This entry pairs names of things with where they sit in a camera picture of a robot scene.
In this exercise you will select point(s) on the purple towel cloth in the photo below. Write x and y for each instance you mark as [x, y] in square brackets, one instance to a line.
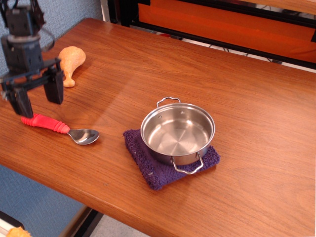
[158, 174]

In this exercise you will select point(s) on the toy chicken drumstick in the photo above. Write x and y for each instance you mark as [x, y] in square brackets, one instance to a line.
[71, 58]

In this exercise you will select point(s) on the stainless steel pot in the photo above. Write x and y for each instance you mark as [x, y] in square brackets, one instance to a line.
[178, 134]

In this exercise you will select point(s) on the orange panel black frame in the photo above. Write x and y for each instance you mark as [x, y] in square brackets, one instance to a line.
[242, 25]

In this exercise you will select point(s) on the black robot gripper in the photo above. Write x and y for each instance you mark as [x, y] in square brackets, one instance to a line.
[28, 70]

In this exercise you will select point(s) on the orange object bottom corner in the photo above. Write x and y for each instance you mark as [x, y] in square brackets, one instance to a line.
[18, 232]

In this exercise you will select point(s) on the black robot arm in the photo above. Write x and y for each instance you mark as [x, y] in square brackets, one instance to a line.
[22, 21]

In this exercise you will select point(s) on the red handled metal spoon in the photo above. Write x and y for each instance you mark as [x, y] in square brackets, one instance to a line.
[79, 136]

